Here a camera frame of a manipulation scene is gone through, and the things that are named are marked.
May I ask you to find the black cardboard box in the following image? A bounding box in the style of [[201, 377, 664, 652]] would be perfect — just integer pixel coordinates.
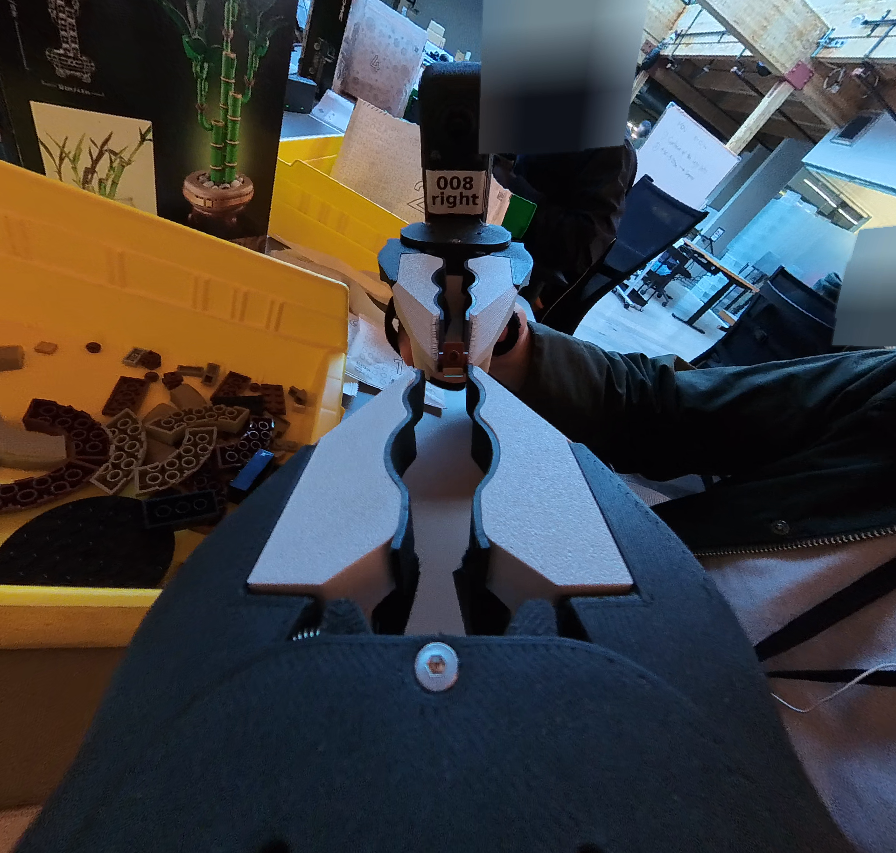
[[301, 0, 368, 94]]

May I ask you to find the yellow plastic bin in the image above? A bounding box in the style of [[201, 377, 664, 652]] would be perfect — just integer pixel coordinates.
[[0, 160, 351, 808], [269, 135, 414, 287]]

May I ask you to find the black mesh office chair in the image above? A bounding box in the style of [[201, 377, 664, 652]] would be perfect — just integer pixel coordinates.
[[689, 265, 844, 371], [539, 174, 709, 339]]

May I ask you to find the black bamboo brick set box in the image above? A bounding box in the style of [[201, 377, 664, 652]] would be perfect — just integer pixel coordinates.
[[0, 0, 305, 241]]

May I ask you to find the tan numbered paper bag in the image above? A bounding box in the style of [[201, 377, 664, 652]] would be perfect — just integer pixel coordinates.
[[343, 97, 515, 234]]

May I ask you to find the person's dark jacket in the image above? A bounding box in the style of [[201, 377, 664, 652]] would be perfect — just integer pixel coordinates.
[[507, 140, 896, 556]]

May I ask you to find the whiteboard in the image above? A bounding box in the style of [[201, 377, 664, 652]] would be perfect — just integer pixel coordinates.
[[633, 102, 741, 210]]

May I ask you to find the person's right forearm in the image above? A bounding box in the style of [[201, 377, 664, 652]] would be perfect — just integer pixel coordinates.
[[521, 321, 896, 483]]

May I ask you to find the thin white cable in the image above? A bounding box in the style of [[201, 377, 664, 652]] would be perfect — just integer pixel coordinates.
[[769, 664, 896, 714]]

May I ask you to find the small black box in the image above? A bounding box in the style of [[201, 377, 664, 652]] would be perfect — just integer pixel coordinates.
[[283, 72, 323, 115]]

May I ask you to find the green flat plate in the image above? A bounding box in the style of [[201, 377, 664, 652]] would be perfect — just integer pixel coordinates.
[[500, 195, 539, 238]]

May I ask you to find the wooden office table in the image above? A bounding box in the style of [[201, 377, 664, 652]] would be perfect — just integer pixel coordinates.
[[672, 237, 760, 336]]

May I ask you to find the pile of brown toy bricks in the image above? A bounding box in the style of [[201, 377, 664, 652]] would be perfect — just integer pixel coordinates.
[[0, 338, 309, 532]]

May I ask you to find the person's grey sweater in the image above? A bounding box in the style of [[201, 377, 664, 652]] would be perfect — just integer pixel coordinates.
[[700, 531, 896, 853]]

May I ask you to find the blue toy brick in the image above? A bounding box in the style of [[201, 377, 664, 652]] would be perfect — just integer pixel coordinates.
[[230, 448, 276, 502]]

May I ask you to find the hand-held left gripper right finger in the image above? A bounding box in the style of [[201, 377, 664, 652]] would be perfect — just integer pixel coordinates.
[[455, 366, 634, 636]]

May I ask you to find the black bag strap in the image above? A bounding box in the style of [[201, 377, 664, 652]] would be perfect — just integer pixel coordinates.
[[755, 573, 896, 686]]

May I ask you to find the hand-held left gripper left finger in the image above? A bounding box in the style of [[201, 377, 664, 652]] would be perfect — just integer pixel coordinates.
[[246, 369, 426, 636]]

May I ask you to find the person's right hand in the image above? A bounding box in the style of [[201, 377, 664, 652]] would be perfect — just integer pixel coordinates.
[[489, 310, 532, 391]]

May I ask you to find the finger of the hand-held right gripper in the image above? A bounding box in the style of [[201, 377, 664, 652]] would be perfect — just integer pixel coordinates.
[[462, 254, 520, 372], [392, 251, 450, 372]]

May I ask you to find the black round brick plate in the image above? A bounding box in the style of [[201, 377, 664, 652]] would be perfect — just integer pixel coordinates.
[[0, 496, 176, 588]]

